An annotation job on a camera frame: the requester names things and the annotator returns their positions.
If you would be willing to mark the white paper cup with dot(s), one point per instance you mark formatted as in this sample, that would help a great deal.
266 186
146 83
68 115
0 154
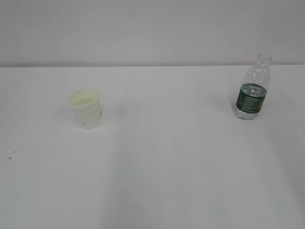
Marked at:
86 108

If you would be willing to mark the clear green-label water bottle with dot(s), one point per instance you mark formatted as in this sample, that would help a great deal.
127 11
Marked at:
254 88

